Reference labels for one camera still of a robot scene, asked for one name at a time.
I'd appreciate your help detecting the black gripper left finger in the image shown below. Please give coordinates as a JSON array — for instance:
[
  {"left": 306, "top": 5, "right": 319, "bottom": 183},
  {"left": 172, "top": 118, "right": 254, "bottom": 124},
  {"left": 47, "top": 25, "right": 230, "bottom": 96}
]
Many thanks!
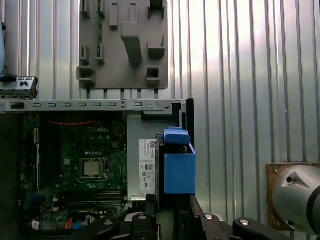
[{"left": 59, "top": 192, "right": 161, "bottom": 240}]

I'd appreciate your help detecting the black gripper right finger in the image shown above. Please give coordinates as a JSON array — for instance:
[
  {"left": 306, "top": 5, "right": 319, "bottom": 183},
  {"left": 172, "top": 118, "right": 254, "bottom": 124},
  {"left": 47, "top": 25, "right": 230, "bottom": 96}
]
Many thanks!
[{"left": 188, "top": 192, "right": 300, "bottom": 240}]

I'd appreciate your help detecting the hard disk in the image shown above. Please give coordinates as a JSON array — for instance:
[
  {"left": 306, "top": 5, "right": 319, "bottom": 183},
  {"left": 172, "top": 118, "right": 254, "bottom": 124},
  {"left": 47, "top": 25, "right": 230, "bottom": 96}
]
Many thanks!
[{"left": 154, "top": 126, "right": 197, "bottom": 240}]

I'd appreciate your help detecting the black RAM slot bank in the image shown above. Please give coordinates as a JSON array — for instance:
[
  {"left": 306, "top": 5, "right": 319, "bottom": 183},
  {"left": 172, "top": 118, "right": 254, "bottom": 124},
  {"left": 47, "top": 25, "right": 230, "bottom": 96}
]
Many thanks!
[{"left": 59, "top": 191, "right": 123, "bottom": 208}]

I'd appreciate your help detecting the CPU socket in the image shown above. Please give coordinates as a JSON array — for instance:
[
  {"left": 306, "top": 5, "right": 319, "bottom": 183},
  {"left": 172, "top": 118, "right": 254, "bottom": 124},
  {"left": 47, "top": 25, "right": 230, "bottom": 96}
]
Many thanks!
[{"left": 78, "top": 156, "right": 110, "bottom": 181}]

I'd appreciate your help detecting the silver CPU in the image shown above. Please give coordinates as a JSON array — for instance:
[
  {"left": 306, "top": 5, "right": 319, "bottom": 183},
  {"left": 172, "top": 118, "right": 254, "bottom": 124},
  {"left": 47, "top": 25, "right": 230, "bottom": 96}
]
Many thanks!
[{"left": 83, "top": 160, "right": 102, "bottom": 177}]

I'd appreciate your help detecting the grey power supply unit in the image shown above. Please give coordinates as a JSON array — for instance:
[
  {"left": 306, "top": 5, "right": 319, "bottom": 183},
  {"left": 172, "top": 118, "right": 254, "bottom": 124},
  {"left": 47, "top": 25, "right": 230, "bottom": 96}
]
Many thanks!
[{"left": 126, "top": 114, "right": 186, "bottom": 201}]

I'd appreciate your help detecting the green motherboard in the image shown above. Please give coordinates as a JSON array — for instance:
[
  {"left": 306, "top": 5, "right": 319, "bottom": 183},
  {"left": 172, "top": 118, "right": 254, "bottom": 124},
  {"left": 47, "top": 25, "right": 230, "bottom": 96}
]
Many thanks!
[{"left": 19, "top": 112, "right": 129, "bottom": 226}]

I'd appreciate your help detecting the black PC case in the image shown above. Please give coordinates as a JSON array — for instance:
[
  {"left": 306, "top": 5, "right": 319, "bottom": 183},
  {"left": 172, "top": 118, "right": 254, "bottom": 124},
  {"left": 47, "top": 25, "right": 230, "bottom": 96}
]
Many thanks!
[{"left": 0, "top": 98, "right": 195, "bottom": 240}]

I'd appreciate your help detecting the grey parts rack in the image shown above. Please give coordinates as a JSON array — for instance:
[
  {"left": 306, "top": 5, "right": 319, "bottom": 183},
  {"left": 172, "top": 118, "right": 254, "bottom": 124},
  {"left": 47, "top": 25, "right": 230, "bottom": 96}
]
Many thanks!
[{"left": 76, "top": 0, "right": 169, "bottom": 90}]

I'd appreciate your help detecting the red black twisted wire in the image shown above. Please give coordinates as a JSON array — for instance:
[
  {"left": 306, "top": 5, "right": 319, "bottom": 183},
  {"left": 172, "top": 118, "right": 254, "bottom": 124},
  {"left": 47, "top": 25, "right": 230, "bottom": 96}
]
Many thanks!
[{"left": 48, "top": 120, "right": 99, "bottom": 125}]

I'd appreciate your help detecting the silver slot bracket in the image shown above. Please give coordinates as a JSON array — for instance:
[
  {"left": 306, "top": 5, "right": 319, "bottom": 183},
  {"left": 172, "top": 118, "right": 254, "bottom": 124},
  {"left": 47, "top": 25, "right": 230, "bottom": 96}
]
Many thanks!
[{"left": 0, "top": 76, "right": 40, "bottom": 100}]

